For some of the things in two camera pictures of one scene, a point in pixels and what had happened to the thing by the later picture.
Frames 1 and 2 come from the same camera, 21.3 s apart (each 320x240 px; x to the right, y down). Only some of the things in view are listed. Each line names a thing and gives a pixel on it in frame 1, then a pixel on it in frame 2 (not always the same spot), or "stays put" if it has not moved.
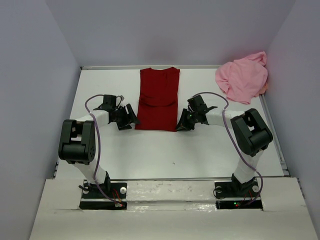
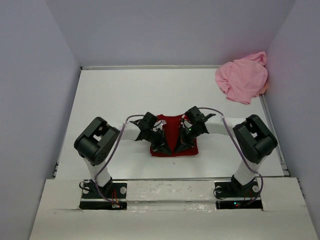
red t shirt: x=158 y=101 → x=171 y=129
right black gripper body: x=192 y=119 → x=187 y=135
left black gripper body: x=121 y=118 → x=155 y=139
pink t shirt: x=243 y=79 stays put
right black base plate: x=238 y=196 stays put
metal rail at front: x=201 y=178 stays put
